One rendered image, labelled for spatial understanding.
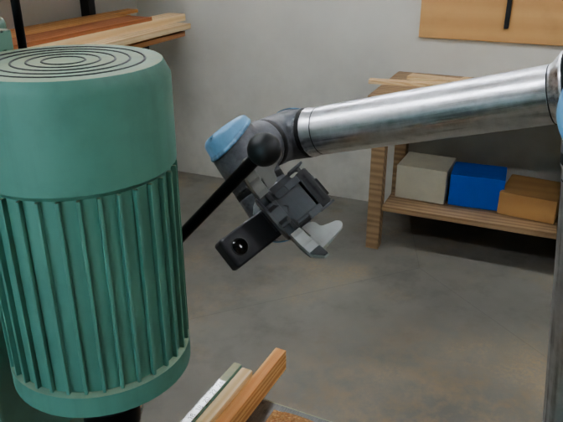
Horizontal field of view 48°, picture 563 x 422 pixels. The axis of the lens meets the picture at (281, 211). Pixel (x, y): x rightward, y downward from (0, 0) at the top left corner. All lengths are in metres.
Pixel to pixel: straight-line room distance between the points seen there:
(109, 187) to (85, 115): 0.06
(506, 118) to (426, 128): 0.12
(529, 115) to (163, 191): 0.58
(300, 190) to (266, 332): 1.99
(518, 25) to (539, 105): 2.74
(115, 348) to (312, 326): 2.29
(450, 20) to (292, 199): 2.95
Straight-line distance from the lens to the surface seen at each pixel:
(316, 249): 0.78
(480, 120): 0.99
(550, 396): 0.98
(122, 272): 0.56
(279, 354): 1.11
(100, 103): 0.50
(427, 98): 1.01
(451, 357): 2.76
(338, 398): 2.49
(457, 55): 3.77
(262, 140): 0.63
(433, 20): 3.74
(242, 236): 0.87
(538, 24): 3.68
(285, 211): 0.84
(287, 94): 4.10
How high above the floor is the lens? 1.61
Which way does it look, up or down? 24 degrees down
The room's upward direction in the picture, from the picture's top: straight up
